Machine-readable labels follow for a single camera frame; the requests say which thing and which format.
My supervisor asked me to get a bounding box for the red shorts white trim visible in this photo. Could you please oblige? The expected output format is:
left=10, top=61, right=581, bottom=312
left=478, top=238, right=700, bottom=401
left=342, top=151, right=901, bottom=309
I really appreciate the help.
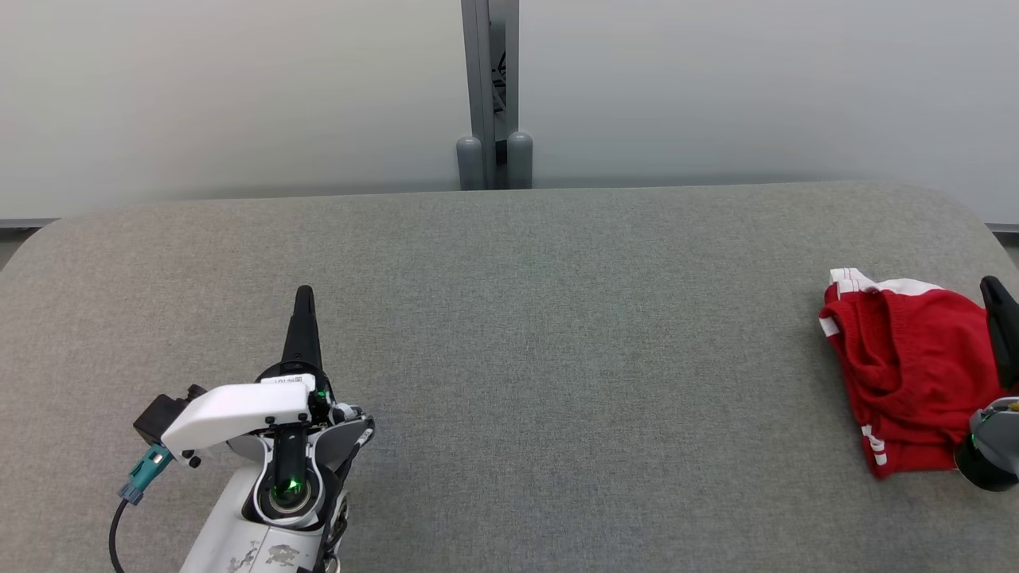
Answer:
left=818, top=267, right=1005, bottom=446

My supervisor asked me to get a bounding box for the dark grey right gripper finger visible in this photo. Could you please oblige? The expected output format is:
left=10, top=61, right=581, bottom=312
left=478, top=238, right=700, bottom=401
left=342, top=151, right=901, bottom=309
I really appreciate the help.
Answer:
left=979, top=275, right=1019, bottom=392

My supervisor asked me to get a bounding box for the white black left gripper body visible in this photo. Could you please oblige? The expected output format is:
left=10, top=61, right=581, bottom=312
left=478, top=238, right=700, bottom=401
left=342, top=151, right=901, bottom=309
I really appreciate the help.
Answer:
left=162, top=361, right=335, bottom=456

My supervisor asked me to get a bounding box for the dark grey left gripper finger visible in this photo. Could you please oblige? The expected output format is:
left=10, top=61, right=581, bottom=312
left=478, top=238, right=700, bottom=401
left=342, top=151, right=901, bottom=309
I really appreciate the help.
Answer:
left=281, top=285, right=323, bottom=372

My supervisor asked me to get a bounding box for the grey partition post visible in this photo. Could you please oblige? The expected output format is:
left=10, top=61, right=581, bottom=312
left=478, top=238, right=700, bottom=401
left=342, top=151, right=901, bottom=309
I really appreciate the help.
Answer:
left=455, top=0, right=534, bottom=191

